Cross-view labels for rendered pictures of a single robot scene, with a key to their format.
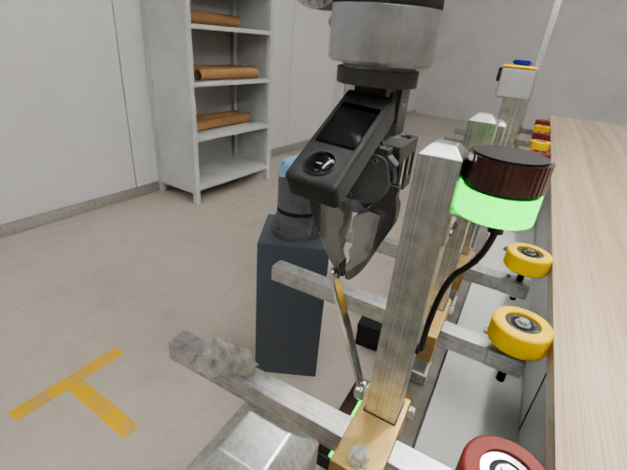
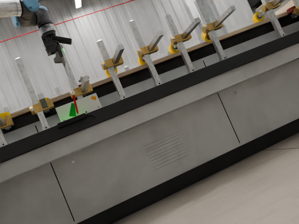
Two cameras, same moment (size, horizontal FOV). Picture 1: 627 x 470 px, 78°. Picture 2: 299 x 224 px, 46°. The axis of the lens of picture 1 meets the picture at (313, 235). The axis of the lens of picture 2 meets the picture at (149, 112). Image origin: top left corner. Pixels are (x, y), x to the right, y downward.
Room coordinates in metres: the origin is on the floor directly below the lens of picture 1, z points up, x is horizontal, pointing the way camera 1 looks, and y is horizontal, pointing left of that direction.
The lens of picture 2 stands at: (1.48, 1.74, 0.43)
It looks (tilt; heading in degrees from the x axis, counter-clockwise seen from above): 4 degrees up; 228
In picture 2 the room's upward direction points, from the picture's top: 23 degrees counter-clockwise
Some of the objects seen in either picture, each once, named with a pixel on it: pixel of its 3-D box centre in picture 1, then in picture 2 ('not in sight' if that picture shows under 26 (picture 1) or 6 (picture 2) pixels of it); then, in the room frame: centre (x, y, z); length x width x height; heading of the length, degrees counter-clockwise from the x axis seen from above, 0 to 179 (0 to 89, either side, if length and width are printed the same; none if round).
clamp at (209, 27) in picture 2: not in sight; (212, 27); (-0.60, 0.36, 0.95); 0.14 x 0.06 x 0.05; 153
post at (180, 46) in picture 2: not in sight; (181, 47); (-0.36, 0.24, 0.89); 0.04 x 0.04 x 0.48; 63
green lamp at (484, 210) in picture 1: (496, 200); not in sight; (0.29, -0.14, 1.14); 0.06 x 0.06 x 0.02
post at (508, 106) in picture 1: (485, 186); not in sight; (0.99, -0.44, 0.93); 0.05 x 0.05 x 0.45; 63
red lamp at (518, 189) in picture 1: (506, 170); not in sight; (0.29, -0.14, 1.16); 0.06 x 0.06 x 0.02
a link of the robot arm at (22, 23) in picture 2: not in sight; (24, 18); (0.49, -0.04, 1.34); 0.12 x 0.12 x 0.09; 86
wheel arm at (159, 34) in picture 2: not in sight; (151, 47); (-0.15, 0.18, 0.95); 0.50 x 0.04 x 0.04; 63
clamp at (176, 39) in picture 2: not in sight; (180, 38); (-0.38, 0.25, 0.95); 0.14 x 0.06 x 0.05; 153
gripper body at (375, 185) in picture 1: (371, 135); (51, 43); (0.38, -0.05, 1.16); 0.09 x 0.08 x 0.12; 153
